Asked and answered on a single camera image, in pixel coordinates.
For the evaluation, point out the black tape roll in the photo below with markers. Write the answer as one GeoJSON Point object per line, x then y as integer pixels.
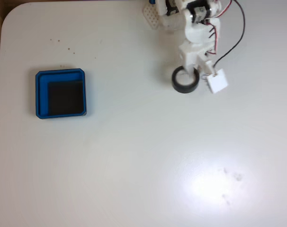
{"type": "Point", "coordinates": [181, 88]}

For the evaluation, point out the blue square box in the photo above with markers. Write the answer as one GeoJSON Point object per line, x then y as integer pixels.
{"type": "Point", "coordinates": [41, 94]}

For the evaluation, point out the small blue clamp piece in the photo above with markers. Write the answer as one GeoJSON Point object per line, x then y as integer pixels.
{"type": "Point", "coordinates": [152, 1]}

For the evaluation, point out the white square camera box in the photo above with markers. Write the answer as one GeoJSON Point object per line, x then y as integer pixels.
{"type": "Point", "coordinates": [218, 81]}

